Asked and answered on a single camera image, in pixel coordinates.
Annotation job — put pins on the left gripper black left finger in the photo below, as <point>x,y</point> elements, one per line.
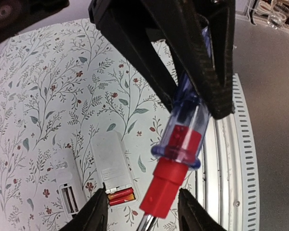
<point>93,216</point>

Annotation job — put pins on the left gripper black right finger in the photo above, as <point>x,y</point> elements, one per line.
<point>192,216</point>

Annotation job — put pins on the small white remote control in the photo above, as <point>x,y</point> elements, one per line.
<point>68,182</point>

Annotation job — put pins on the floral patterned table mat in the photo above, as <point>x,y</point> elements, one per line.
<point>60,87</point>

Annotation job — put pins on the red blue screwdriver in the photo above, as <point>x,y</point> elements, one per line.
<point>176,153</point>

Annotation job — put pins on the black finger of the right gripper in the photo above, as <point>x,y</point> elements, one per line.
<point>201,33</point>
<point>128,26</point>

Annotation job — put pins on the red orange battery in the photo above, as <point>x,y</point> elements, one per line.
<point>121,200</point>
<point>120,194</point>

